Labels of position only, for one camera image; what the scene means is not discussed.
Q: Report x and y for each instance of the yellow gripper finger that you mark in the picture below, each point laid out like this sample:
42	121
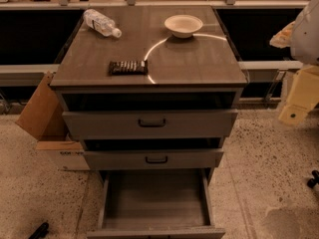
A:
303	96
283	38

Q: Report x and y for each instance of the dark chocolate bar wrapper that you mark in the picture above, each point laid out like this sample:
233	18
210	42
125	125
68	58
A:
128	68

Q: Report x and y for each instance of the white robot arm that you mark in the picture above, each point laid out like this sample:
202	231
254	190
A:
302	37

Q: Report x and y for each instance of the grey middle drawer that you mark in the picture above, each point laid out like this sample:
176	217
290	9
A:
153	159

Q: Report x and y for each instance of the grey drawer cabinet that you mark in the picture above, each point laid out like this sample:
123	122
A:
192	74

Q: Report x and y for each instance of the grey open bottom drawer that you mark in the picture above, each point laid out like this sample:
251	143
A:
156	204

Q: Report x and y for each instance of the grey top drawer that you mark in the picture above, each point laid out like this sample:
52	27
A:
150	124

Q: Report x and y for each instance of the black chair caster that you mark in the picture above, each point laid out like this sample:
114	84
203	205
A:
314	180

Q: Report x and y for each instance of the white bowl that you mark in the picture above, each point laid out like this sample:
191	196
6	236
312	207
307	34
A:
183	26

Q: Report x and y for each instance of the clear plastic water bottle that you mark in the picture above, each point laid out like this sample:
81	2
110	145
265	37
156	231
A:
101	23

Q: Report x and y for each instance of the brown cardboard box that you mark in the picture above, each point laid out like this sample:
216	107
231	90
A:
42	118

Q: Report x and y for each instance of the black object on floor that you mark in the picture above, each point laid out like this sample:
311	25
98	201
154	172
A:
41	231

